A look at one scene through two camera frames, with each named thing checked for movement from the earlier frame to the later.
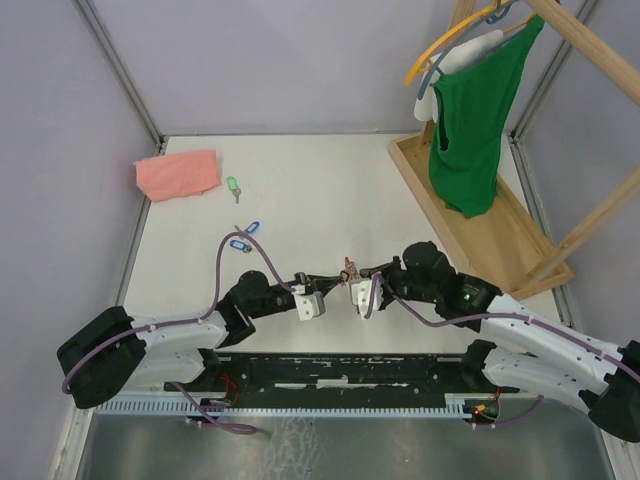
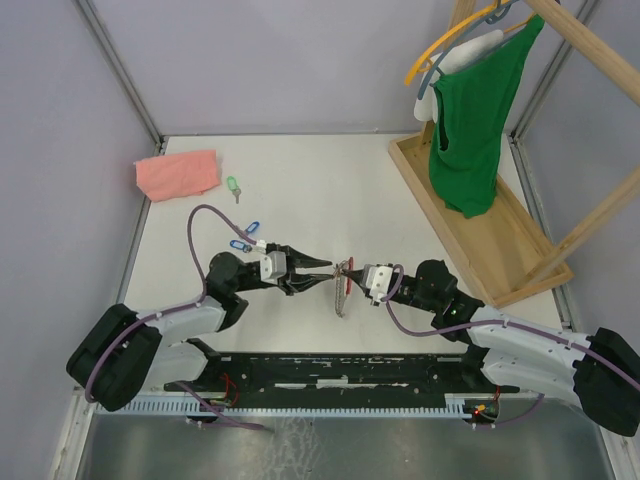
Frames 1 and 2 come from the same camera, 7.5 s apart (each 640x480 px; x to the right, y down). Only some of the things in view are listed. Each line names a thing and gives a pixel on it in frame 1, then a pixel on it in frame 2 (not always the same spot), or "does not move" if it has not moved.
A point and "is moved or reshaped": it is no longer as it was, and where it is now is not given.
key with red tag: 350,268 is moved or reshaped
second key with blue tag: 236,244 does not move
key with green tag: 234,187 does not move
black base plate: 316,378 does not move
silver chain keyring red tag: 350,274 is moved or reshaped
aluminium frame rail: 344,374 does not move
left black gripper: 316,282 → 293,282
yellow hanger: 423,62 does not move
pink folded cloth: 178,175 does not move
